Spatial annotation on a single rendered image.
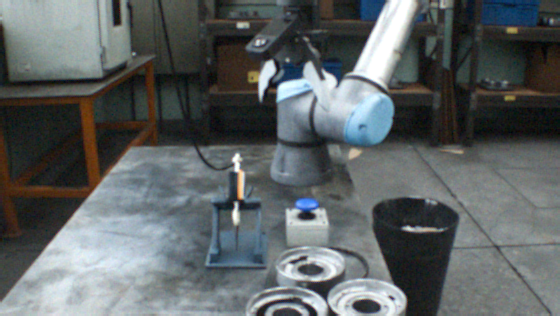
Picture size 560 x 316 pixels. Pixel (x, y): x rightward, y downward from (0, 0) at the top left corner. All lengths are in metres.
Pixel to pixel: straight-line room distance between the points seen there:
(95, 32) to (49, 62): 0.31
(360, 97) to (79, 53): 2.02
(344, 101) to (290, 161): 0.20
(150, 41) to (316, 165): 3.45
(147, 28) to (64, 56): 1.71
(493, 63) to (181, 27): 2.81
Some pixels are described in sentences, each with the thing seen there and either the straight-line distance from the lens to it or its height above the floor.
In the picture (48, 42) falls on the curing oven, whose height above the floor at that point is 1.01.
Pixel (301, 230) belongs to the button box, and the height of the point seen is 0.83.
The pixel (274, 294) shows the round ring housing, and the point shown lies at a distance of 0.74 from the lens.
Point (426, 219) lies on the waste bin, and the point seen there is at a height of 0.35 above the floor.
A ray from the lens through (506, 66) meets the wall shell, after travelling 5.16.
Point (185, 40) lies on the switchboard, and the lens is 4.48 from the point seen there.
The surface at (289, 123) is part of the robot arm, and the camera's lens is 1.19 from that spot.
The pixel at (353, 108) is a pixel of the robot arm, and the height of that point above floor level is 1.00.
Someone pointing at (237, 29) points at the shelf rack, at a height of 0.94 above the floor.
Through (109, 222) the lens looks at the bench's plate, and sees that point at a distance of 1.08.
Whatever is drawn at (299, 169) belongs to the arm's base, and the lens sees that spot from 1.20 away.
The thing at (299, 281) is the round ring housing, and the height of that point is 0.84.
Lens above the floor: 1.23
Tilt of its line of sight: 18 degrees down
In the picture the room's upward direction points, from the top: straight up
